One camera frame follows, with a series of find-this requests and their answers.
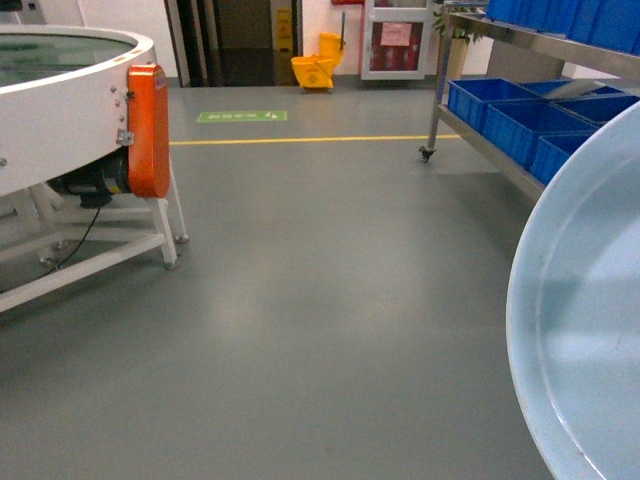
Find stainless steel shelf cart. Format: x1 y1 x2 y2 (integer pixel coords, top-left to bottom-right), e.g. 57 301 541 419
420 1 639 199

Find yellow mop bucket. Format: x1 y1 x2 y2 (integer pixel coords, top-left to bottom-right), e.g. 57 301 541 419
291 14 346 92

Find fire extinguisher cabinet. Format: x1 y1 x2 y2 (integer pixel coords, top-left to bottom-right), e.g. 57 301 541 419
359 0 435 81

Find black electric motor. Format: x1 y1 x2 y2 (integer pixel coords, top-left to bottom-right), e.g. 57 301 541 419
47 148 131 209

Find blue bin middle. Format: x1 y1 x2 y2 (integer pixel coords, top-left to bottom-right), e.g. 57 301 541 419
481 101 596 170

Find orange motor guard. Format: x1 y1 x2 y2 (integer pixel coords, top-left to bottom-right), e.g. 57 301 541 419
128 64 170 198

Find light blue round tray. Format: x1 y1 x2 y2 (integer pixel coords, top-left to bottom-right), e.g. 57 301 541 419
506 107 639 479

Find blue bin near front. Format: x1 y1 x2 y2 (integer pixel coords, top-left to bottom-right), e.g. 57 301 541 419
529 133 591 185

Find yellow wet floor sign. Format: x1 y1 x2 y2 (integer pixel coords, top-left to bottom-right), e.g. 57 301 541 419
272 7 294 53

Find blue bins on top shelf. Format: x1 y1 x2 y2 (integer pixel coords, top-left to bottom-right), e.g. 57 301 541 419
486 0 639 55

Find white round turntable machine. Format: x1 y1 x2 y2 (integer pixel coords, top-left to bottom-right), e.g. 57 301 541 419
1 24 189 310

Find blue bin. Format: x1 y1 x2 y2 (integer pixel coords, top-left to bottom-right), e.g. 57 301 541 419
529 133 591 185
447 78 543 133
481 101 596 170

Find blue bin far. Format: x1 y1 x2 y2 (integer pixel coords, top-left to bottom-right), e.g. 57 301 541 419
447 78 543 133

